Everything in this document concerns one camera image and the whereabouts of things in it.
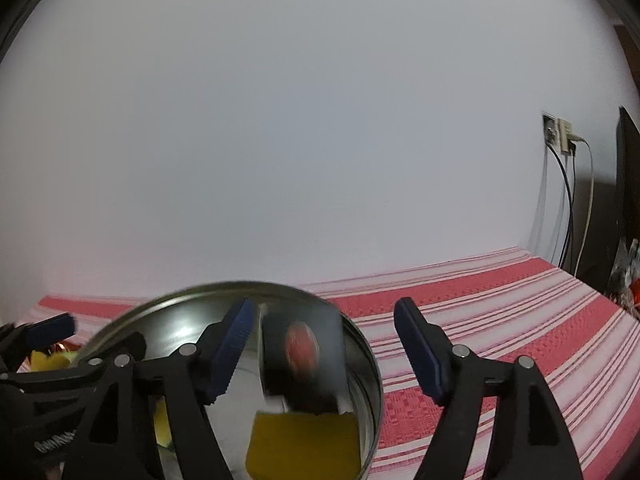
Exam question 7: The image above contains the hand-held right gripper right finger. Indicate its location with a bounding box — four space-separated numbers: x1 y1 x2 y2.
394 298 584 480

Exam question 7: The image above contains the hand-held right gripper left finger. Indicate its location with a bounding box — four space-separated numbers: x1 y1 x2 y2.
65 298 259 480

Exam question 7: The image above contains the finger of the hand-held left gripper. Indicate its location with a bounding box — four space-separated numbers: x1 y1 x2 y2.
0 313 76 375
0 357 117 395

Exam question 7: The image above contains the large yellow sponge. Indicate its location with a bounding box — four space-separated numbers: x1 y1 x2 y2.
31 350 76 373

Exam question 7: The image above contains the round metal tin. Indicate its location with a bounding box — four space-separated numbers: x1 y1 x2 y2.
75 281 384 480

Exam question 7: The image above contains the small black box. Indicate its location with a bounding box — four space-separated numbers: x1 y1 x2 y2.
260 307 348 413

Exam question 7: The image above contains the small yellow sponge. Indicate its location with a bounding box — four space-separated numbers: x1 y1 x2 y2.
245 410 362 480

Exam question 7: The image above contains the red striped tablecloth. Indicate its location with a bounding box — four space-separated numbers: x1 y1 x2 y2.
15 246 640 480

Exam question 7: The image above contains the black monitor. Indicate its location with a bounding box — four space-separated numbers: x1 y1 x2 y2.
607 106 640 296

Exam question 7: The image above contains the black cable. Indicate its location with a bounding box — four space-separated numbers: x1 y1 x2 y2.
547 144 573 271
569 142 578 276

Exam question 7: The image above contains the white cable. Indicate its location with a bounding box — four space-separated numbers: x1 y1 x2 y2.
574 135 596 277

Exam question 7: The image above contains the wall socket with plugs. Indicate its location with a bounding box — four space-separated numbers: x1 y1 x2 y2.
557 119 577 155

